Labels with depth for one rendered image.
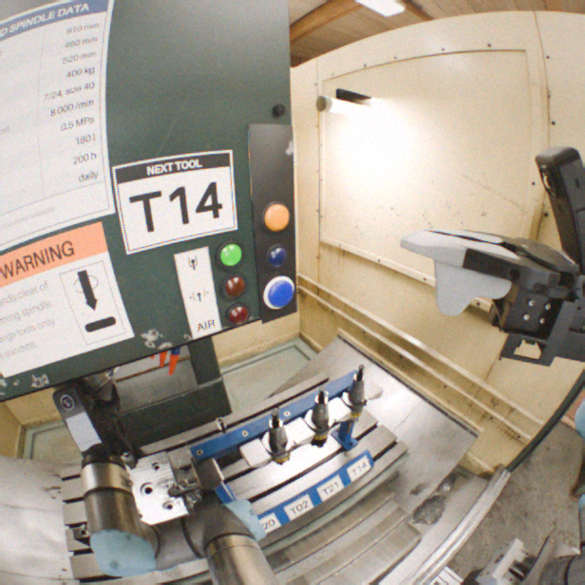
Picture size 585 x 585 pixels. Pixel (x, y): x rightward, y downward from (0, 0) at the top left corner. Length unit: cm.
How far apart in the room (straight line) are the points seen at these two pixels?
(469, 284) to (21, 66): 38
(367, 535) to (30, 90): 118
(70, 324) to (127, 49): 23
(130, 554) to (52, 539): 106
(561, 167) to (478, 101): 71
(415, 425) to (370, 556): 56
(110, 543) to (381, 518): 89
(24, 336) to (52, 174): 14
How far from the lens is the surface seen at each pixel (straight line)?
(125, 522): 38
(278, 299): 28
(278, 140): 26
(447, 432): 120
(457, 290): 21
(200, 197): 23
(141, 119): 23
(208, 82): 25
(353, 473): 89
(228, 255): 24
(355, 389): 64
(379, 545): 106
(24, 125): 25
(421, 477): 115
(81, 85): 24
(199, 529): 43
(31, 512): 148
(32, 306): 26
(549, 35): 96
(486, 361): 101
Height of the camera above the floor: 173
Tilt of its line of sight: 27 degrees down
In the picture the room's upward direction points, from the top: 2 degrees counter-clockwise
